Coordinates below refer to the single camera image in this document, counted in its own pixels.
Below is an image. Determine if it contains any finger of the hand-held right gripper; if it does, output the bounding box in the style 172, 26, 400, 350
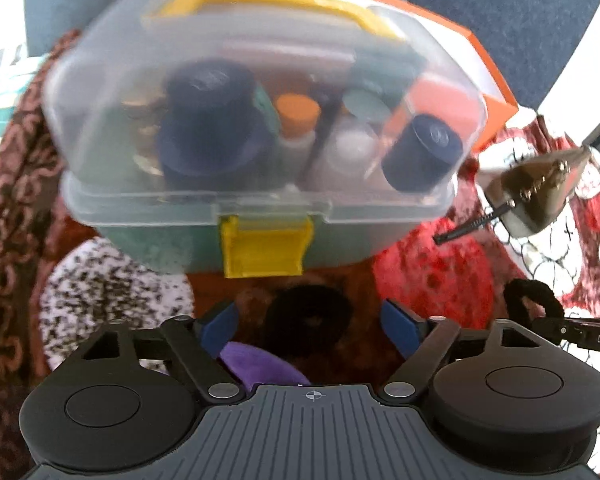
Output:
530, 315, 600, 353

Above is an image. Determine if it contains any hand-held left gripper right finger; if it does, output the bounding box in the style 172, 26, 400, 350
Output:
378, 298, 536, 407

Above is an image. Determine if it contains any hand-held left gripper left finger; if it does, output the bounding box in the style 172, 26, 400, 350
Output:
82, 299, 243, 406

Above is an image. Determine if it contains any large black scrunchie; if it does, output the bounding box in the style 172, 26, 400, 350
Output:
502, 279, 566, 341

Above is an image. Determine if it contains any purple plush cloth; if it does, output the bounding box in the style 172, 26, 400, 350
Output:
215, 341, 311, 391

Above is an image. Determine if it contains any small black hair tie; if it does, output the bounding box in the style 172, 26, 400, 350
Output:
265, 284, 353, 356

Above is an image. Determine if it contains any orange cardboard box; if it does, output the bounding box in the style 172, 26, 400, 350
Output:
237, 0, 520, 153

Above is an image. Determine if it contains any red floral patterned blanket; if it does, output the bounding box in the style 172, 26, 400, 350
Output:
40, 110, 600, 480

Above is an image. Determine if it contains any small dark blue bottle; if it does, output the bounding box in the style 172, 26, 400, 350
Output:
380, 114, 465, 195

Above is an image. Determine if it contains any white plastic bottle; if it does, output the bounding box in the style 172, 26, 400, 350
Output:
310, 127, 381, 186

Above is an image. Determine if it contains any large dark blue bottle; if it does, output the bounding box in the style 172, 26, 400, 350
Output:
155, 60, 271, 178

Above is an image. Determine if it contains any orange-capped bottle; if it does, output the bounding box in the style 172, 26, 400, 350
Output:
275, 94, 322, 161

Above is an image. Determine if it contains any brown scroll-patterned blanket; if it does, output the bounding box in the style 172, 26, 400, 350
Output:
0, 30, 96, 480

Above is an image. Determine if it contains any clear plastic storage box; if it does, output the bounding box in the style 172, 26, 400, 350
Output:
42, 0, 488, 281

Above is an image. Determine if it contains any plaid bed sheet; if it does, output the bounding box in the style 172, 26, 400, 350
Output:
0, 50, 46, 141

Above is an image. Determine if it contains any brown pouch with keychain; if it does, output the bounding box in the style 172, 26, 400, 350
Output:
432, 146, 593, 247

